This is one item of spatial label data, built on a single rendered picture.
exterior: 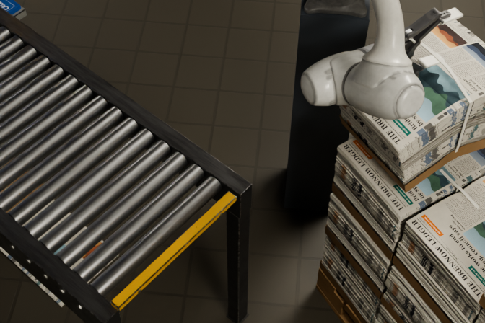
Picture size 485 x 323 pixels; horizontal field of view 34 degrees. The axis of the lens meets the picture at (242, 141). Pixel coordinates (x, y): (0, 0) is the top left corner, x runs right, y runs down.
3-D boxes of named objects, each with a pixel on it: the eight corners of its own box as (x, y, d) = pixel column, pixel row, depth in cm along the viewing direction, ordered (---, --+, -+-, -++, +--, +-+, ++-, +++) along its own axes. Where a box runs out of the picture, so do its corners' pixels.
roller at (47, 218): (153, 126, 226) (143, 125, 230) (24, 231, 204) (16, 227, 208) (160, 140, 229) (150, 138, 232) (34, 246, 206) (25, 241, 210)
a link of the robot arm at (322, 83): (350, 85, 185) (386, 98, 175) (296, 107, 179) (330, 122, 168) (344, 42, 181) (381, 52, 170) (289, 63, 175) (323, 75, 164)
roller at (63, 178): (130, 122, 235) (142, 131, 233) (4, 222, 213) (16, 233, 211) (129, 111, 231) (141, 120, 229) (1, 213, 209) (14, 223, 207)
